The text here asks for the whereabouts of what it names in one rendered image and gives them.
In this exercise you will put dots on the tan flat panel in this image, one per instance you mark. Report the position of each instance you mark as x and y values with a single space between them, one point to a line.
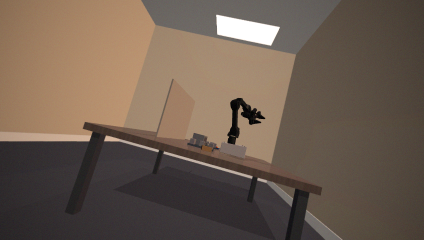
176 114

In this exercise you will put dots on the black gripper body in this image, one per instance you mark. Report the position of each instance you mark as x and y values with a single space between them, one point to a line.
250 118

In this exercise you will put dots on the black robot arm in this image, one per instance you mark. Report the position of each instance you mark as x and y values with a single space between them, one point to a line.
235 130

